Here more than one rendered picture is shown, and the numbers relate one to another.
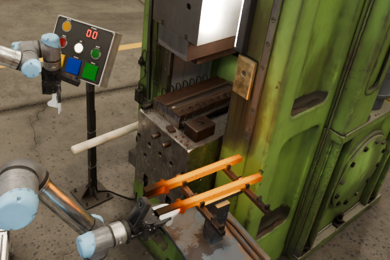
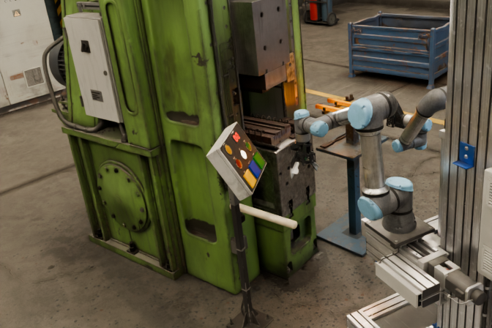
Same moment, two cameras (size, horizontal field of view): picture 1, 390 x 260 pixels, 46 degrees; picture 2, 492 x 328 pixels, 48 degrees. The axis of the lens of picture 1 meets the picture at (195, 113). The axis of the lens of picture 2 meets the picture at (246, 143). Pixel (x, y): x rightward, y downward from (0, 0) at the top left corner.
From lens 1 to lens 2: 3.78 m
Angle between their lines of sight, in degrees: 80
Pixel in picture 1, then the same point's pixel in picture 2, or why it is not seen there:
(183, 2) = (277, 41)
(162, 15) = (266, 66)
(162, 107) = (277, 136)
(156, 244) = (304, 247)
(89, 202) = (263, 318)
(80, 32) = (233, 144)
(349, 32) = not seen: hidden behind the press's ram
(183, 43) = (282, 69)
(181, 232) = (357, 149)
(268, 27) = (290, 27)
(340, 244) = not seen: hidden behind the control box
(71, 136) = not seen: outside the picture
